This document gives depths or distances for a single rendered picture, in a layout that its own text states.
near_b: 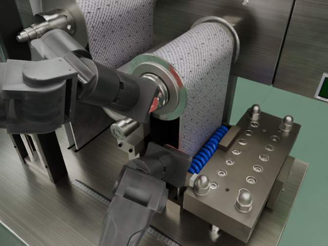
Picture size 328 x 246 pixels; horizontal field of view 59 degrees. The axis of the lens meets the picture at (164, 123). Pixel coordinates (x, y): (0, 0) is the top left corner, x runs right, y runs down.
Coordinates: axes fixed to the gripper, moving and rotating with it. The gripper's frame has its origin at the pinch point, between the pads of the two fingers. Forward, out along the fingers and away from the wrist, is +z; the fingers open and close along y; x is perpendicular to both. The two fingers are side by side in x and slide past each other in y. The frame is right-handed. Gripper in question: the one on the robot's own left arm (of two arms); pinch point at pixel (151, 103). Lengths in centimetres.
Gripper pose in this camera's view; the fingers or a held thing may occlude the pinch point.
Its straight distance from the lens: 55.4
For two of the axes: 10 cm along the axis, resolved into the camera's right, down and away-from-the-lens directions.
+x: 3.6, -9.3, -0.7
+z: 4.4, 1.0, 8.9
